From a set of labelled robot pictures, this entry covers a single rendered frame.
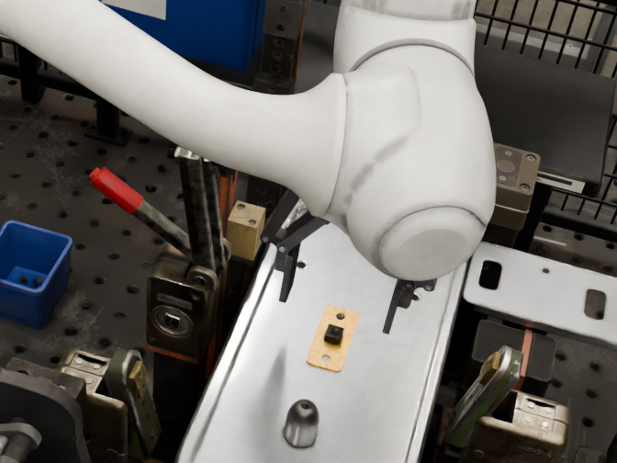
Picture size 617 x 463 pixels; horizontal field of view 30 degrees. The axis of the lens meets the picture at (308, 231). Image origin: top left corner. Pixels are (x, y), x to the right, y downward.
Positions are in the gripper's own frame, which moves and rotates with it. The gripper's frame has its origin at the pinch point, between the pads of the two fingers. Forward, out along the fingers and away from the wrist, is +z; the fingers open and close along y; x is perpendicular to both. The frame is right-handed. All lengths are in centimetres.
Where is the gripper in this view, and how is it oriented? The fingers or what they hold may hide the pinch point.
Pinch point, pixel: (340, 294)
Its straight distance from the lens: 115.8
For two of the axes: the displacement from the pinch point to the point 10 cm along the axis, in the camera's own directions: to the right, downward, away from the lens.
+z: -1.3, 6.9, 7.1
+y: 9.5, 2.8, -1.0
